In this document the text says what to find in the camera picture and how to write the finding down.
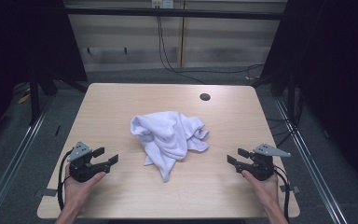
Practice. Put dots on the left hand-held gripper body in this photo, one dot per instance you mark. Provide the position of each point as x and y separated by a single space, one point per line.
82 169

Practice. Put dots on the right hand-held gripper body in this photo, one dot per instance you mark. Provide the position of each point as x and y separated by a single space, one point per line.
261 166

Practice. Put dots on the white towel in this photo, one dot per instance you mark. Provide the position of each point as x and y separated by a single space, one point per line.
167 140

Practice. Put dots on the person's left hand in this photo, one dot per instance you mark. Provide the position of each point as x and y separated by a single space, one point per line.
76 193

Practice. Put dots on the person's right hand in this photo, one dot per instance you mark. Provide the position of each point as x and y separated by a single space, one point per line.
265 191

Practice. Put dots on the grey tape strip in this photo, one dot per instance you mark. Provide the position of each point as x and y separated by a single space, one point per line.
46 192
292 188

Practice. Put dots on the small black floor object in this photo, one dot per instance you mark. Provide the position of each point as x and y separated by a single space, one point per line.
57 130

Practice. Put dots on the dark round table grommet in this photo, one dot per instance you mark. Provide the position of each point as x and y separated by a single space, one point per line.
205 96

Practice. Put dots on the black metal stand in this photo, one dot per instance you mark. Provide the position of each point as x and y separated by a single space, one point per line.
34 99
291 99

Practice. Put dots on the yellow floor object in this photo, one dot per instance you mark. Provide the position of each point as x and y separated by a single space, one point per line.
24 98

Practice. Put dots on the black curtain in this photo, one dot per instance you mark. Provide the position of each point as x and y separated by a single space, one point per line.
338 77
18 40

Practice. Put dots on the metal floor rail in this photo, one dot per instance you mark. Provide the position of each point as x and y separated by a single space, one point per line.
15 158
310 161

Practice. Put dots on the black horizontal frame bar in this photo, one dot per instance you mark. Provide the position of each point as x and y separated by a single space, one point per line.
174 13

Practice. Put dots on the white wall socket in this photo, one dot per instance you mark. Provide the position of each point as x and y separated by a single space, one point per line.
162 3

